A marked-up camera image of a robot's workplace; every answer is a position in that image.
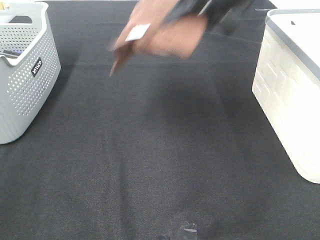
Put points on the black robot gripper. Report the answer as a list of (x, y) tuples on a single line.
[(223, 13)]

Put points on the brown microfiber towel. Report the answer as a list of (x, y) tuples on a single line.
[(147, 32)]

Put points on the white plastic storage box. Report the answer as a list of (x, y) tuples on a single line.
[(286, 85)]

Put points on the black table cloth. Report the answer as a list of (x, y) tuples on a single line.
[(159, 144)]

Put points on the grey perforated plastic basket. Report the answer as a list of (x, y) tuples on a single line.
[(29, 66)]

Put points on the clear tape piece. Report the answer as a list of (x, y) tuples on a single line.
[(188, 228)]

